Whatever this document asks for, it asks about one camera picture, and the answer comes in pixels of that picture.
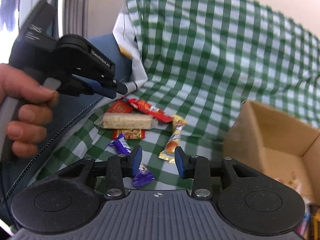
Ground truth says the red square Chinese snack packet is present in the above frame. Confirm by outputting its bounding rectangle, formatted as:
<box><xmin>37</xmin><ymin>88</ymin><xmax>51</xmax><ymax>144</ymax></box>
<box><xmin>106</xmin><ymin>100</ymin><xmax>133</xmax><ymax>113</ymax></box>

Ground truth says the purple candy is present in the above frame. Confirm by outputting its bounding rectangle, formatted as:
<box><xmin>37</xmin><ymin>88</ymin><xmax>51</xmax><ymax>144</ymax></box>
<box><xmin>109</xmin><ymin>134</ymin><xmax>155</xmax><ymax>188</ymax></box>

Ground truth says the beige cereal bar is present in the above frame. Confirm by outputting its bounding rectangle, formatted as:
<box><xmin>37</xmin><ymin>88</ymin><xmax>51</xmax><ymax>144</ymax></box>
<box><xmin>95</xmin><ymin>113</ymin><xmax>158</xmax><ymax>129</ymax></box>

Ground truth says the long red snack wrapper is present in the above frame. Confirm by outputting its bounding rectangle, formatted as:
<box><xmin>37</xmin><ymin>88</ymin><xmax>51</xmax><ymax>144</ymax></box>
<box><xmin>124</xmin><ymin>98</ymin><xmax>172</xmax><ymax>123</ymax></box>

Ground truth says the person's left hand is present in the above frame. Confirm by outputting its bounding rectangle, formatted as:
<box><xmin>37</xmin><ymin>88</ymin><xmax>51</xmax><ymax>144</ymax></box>
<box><xmin>1</xmin><ymin>63</ymin><xmax>59</xmax><ymax>158</ymax></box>

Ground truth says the small gold red candy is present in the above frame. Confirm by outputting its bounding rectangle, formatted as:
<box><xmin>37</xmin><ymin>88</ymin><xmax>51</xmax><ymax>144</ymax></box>
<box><xmin>111</xmin><ymin>129</ymin><xmax>145</xmax><ymax>140</ymax></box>

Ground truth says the yellow wrapped bun snack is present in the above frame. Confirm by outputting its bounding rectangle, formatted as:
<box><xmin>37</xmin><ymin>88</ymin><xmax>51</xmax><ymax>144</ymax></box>
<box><xmin>158</xmin><ymin>115</ymin><xmax>187</xmax><ymax>164</ymax></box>

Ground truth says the white grey paper bag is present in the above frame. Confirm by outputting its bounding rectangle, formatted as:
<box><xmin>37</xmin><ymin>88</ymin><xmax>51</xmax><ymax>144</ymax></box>
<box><xmin>112</xmin><ymin>1</ymin><xmax>148</xmax><ymax>95</ymax></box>

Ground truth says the cardboard box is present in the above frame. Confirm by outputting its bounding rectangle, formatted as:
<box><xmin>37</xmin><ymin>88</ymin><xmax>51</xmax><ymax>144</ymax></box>
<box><xmin>223</xmin><ymin>100</ymin><xmax>319</xmax><ymax>204</ymax></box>

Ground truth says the green white checkered cloth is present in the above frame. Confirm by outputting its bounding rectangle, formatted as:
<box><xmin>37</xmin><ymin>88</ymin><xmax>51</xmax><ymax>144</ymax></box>
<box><xmin>126</xmin><ymin>0</ymin><xmax>319</xmax><ymax>160</ymax></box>

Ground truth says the blue sofa cushion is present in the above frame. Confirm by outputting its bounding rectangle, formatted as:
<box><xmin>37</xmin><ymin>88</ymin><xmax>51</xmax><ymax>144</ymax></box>
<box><xmin>1</xmin><ymin>34</ymin><xmax>132</xmax><ymax>225</ymax></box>

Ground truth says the red blue packet in box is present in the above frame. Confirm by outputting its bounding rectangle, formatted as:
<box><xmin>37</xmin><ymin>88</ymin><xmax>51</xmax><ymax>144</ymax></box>
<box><xmin>296</xmin><ymin>204</ymin><xmax>320</xmax><ymax>240</ymax></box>

